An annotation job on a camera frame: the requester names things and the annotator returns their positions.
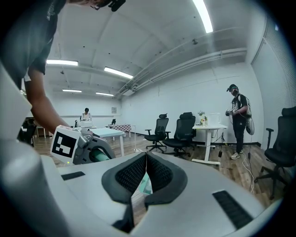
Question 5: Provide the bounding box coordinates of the person's left forearm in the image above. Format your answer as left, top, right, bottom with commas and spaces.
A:
23, 66, 70, 130

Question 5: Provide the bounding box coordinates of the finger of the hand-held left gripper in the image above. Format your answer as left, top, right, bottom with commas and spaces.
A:
87, 137, 116, 161

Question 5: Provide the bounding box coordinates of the white ceiling duct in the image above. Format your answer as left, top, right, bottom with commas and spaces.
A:
113, 47, 248, 99

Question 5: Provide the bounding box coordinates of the light blue table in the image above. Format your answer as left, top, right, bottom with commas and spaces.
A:
89, 127, 127, 157

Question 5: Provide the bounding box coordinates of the person's black shirt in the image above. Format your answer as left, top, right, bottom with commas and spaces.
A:
0, 0, 68, 90

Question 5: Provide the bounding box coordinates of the white desk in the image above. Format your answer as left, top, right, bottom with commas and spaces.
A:
191, 124, 228, 165

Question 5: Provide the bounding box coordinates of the white window blind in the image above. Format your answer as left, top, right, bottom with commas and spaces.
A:
251, 13, 296, 151

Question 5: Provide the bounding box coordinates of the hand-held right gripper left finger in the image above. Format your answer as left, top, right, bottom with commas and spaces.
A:
43, 152, 148, 237

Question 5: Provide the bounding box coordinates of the checkered table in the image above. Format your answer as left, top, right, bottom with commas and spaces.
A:
108, 124, 132, 139

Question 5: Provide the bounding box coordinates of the black head-worn camera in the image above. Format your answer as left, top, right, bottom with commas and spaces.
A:
90, 0, 127, 12

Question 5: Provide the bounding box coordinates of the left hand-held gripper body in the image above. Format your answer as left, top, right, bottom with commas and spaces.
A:
50, 125, 93, 166

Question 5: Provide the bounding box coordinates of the thick white cable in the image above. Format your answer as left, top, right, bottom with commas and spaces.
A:
241, 151, 255, 193

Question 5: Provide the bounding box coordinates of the yellow flowers vase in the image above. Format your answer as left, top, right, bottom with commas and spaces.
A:
197, 110, 208, 127

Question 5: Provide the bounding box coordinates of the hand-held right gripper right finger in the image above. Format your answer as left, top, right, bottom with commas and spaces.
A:
130, 152, 266, 237

